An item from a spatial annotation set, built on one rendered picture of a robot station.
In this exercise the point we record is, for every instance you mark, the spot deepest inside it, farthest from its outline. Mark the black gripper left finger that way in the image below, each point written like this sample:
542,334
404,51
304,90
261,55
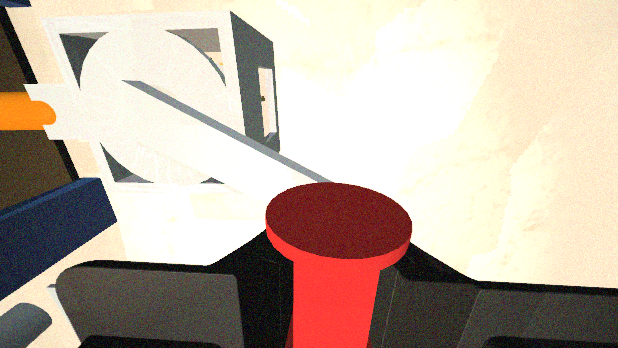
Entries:
243,300

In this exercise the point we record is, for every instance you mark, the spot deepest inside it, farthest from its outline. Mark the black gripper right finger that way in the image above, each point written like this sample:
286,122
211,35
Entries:
421,302

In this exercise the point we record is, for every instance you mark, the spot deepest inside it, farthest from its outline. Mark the dark grey cylinder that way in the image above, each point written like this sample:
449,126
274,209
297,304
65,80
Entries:
22,324

